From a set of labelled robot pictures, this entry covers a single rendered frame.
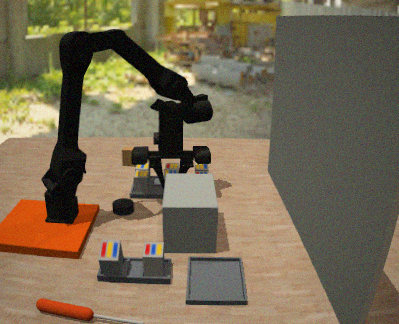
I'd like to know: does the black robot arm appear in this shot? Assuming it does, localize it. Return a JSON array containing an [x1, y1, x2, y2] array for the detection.
[[41, 29, 213, 224]]

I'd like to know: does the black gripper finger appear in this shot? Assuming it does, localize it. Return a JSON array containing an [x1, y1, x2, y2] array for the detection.
[[148, 159, 164, 189], [179, 159, 194, 174]]

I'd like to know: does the black short cylinder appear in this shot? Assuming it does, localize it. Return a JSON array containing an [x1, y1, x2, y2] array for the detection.
[[113, 198, 134, 216]]

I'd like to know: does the grey flat panel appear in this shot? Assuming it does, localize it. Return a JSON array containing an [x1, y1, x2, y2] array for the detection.
[[268, 15, 399, 324]]

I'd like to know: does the orange-handled screwdriver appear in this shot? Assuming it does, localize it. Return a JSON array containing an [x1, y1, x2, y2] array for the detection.
[[36, 298, 144, 324]]

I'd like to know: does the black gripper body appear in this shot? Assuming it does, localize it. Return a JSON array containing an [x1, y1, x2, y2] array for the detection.
[[131, 126, 211, 165]]

